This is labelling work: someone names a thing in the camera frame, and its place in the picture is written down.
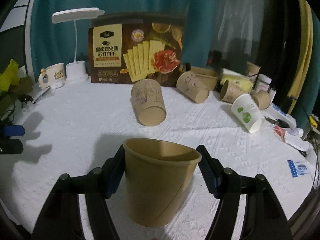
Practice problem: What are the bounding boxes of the yellow plastic bag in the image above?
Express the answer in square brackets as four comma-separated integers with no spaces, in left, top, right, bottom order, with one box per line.
[1,59,33,96]

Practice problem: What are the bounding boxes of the white embossed tablecloth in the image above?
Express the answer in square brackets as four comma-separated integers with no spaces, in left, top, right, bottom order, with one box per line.
[1,81,314,231]

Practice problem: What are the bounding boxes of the blue white medicine box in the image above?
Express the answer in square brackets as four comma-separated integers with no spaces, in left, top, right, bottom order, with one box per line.
[265,103,297,128]

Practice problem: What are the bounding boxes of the white tube and papers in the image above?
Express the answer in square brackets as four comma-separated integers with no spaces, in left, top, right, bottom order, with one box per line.
[273,125,313,152]

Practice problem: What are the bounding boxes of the teal left curtain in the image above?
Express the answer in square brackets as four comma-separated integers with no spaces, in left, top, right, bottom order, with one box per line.
[30,0,217,76]

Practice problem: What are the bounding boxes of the yellow tissue pack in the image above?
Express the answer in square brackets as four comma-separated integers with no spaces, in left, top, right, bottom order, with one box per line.
[220,68,253,93]

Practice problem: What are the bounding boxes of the black car key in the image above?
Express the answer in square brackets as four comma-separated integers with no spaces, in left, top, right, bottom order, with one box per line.
[265,117,290,128]

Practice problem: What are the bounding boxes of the kraft cup lying right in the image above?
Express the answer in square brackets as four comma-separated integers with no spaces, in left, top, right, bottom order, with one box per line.
[252,90,271,110]

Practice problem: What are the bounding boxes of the kraft cup near tissue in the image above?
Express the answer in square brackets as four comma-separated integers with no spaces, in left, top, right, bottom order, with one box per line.
[220,80,247,103]

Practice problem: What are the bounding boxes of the floral kraft paper cup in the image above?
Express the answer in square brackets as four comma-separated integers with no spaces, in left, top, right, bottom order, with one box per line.
[131,79,167,126]

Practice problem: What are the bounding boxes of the white green-print paper cup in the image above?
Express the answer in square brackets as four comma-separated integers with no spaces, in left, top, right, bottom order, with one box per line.
[231,94,265,133]

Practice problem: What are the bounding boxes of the kraft cup behind centre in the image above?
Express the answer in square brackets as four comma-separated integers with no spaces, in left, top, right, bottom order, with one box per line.
[176,71,209,103]

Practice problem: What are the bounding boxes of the upright kraft cup back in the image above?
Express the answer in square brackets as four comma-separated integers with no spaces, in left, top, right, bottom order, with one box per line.
[245,61,260,80]

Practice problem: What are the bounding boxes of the brown rectangular basket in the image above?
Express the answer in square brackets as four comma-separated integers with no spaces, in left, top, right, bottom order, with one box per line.
[180,64,219,90]

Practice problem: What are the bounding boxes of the white cartoon mug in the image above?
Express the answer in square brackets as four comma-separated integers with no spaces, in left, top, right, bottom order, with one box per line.
[38,63,66,89]

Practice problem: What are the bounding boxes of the plain kraft paper cup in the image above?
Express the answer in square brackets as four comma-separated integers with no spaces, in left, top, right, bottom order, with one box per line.
[123,138,202,228]

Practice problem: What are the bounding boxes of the brown cracker box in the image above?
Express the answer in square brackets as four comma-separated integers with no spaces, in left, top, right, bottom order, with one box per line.
[88,12,185,87]

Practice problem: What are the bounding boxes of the white desk lamp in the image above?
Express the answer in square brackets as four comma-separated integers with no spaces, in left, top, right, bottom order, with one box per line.
[52,7,105,83]

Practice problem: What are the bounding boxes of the blue white card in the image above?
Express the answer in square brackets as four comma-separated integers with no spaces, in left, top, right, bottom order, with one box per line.
[287,160,310,178]

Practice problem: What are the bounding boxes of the yellow curtain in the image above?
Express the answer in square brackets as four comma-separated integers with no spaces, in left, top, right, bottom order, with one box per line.
[287,0,313,114]

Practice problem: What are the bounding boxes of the white lidded jar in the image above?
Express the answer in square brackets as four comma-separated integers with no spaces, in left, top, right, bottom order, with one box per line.
[254,74,272,93]

